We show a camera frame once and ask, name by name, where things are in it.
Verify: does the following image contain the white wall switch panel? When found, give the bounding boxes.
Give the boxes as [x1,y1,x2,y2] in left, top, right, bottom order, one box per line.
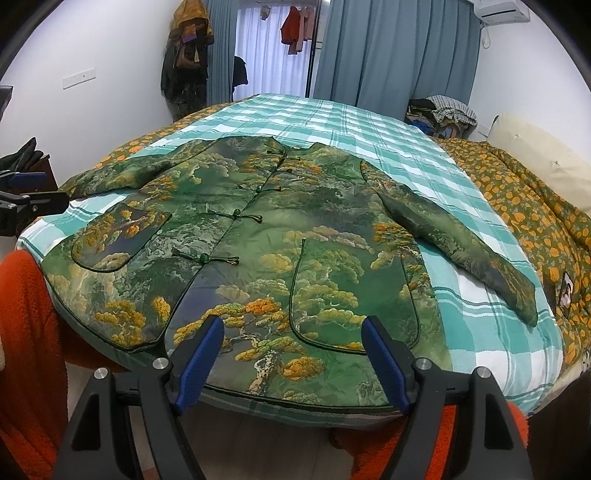
[62,68,96,89]

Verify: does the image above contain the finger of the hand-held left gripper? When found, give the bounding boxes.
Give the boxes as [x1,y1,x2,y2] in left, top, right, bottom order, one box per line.
[6,172,48,188]
[6,191,70,219]

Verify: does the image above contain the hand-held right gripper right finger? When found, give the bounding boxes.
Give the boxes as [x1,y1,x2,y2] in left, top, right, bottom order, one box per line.
[361,315,539,480]

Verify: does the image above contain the cream padded headboard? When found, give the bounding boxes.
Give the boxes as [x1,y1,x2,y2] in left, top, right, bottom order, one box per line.
[487,113,591,204]

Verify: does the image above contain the orange fleece garment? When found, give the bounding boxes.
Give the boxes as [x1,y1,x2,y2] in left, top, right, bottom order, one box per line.
[0,249,529,480]

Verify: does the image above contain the white air conditioner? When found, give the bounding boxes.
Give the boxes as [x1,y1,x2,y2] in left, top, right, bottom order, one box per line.
[475,0,532,21]

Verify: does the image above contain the teal plaid bed sheet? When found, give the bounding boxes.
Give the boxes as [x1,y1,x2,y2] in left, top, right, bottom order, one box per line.
[16,92,566,418]

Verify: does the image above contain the red hanging clothes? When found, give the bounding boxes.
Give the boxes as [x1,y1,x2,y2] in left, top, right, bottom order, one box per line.
[280,6,317,55]

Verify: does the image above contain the pile of folded clothes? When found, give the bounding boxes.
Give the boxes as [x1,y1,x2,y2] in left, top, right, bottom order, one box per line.
[406,95,478,139]

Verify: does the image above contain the orange floral green quilt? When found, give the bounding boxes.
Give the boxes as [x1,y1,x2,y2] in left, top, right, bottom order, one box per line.
[58,104,591,370]

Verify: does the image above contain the white sheer curtain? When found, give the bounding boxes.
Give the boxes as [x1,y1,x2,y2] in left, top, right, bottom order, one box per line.
[235,7,317,100]

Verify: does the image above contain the coats hanging on wall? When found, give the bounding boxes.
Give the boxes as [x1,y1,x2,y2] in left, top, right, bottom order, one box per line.
[160,0,215,118]

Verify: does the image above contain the wide blue curtain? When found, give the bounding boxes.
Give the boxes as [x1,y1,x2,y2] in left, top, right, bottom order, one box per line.
[307,0,483,123]

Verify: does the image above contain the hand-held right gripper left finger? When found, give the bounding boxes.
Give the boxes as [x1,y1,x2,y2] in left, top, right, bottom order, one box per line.
[58,315,225,480]

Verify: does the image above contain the green landscape print padded jacket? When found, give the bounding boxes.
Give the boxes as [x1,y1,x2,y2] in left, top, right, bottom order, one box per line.
[41,136,537,407]

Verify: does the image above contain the dark hanging garment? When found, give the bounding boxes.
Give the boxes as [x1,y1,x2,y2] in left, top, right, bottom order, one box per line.
[232,55,249,100]

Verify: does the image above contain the narrow blue curtain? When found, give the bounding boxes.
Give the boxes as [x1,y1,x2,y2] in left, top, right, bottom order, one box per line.
[203,0,241,104]

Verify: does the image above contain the small printed tag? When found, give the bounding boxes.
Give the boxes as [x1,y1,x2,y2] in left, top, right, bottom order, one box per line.
[556,272,575,308]

